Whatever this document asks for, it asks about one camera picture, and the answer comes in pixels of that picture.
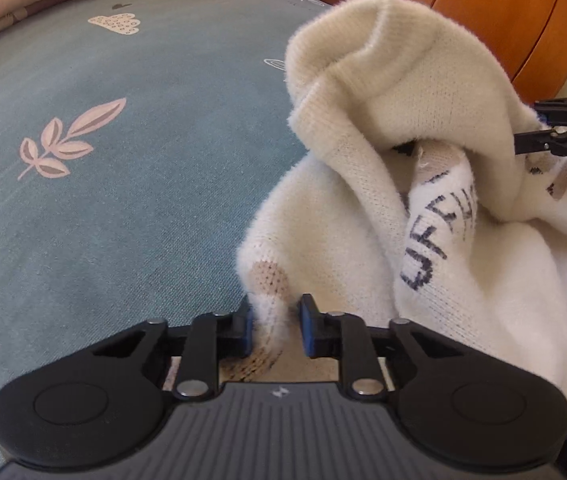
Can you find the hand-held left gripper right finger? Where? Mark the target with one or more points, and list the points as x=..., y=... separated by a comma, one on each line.
x=306, y=332

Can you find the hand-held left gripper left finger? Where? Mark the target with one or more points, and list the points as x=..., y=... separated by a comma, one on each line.
x=247, y=332

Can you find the cream knit sweater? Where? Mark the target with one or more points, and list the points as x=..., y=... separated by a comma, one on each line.
x=463, y=210

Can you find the wooden headboard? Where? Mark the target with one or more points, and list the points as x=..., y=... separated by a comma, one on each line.
x=463, y=5

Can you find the blue floral bed sheet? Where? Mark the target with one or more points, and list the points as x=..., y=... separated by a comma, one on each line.
x=113, y=210

